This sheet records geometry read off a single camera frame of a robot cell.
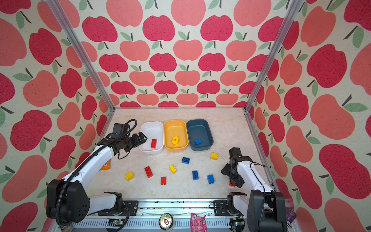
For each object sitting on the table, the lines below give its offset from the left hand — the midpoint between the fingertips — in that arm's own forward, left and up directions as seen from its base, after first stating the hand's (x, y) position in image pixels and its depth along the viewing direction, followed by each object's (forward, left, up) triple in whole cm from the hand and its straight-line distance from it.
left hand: (144, 141), depth 86 cm
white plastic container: (+18, 0, -14) cm, 23 cm away
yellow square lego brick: (-5, -44, -11) cm, 45 cm away
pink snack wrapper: (-40, -31, -12) cm, 52 cm away
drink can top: (-40, -16, -2) cm, 43 cm away
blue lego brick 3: (-19, -40, -11) cm, 46 cm away
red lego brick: (-23, -51, -10) cm, 56 cm away
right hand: (-18, -53, -13) cm, 58 cm away
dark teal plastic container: (+19, -37, -13) cm, 43 cm away
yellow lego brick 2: (-13, -17, -11) cm, 25 cm away
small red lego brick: (-20, -12, -12) cm, 26 cm away
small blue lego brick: (+6, -34, -11) cm, 36 cm away
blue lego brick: (-7, -25, -12) cm, 29 cm away
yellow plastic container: (+10, -18, -9) cm, 23 cm away
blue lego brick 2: (-16, -31, -13) cm, 37 cm away
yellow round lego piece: (+7, -18, -11) cm, 22 cm away
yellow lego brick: (-17, +8, -12) cm, 22 cm away
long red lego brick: (-14, -3, -12) cm, 19 cm away
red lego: (+5, -3, -12) cm, 13 cm away
